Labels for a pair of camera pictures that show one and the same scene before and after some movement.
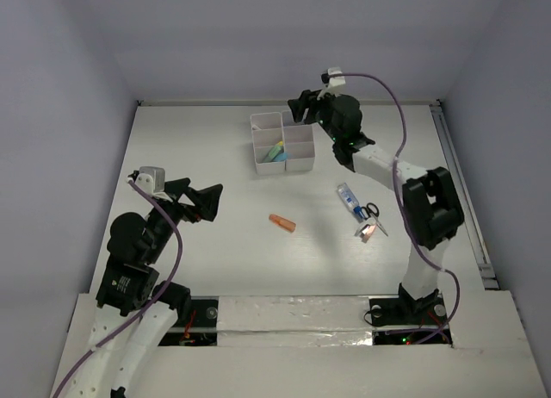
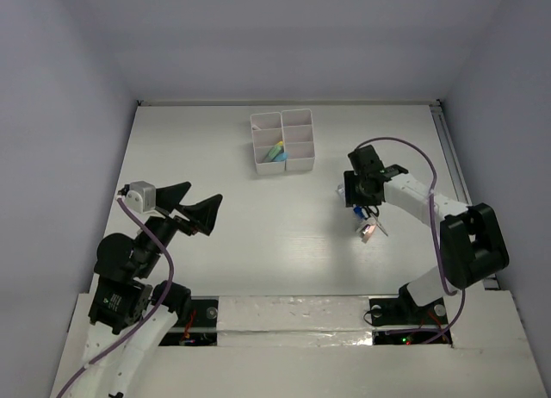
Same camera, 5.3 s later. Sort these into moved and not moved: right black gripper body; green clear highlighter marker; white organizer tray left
Moved: right black gripper body
Not moved: white organizer tray left; green clear highlighter marker
